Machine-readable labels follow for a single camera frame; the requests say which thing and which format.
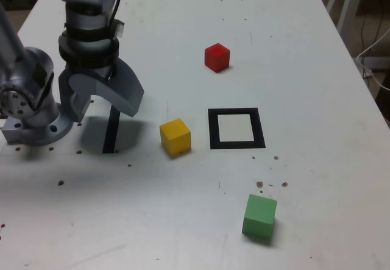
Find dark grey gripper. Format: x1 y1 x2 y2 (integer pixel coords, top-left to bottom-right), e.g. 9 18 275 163
58 58 145 123

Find yellow cube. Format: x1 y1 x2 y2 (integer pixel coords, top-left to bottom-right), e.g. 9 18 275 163
159 118 192 157

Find red cube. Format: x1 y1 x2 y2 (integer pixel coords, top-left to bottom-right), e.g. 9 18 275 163
204 43 231 73

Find green cube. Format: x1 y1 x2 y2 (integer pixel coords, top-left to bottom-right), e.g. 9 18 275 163
241 194 278 239

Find black tape square outline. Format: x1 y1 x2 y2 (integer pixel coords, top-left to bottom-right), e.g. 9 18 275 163
207 107 266 151

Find black tape strip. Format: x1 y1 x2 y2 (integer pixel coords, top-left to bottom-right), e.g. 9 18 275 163
102 105 121 154

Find white furniture legs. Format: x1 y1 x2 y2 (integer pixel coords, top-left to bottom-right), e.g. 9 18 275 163
319 0 366 39

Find white cable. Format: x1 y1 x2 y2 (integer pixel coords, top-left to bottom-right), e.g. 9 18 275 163
355 27 390 93

